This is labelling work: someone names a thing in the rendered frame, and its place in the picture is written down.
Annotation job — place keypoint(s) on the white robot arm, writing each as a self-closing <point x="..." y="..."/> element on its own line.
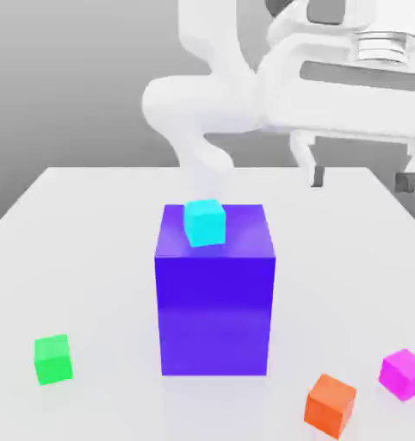
<point x="200" y="103"/>

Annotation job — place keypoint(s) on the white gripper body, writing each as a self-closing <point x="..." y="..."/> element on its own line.
<point x="331" y="106"/>

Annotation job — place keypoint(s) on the large purple box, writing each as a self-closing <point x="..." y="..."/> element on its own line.
<point x="214" y="310"/>

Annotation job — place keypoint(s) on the small cyan cube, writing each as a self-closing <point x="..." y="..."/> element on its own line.
<point x="204" y="223"/>

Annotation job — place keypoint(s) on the small green cube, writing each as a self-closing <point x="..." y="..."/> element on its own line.
<point x="53" y="360"/>

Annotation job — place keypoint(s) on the small magenta cube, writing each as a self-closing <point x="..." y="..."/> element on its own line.
<point x="403" y="375"/>

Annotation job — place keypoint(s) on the small orange cube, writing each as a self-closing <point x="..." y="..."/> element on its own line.
<point x="328" y="406"/>

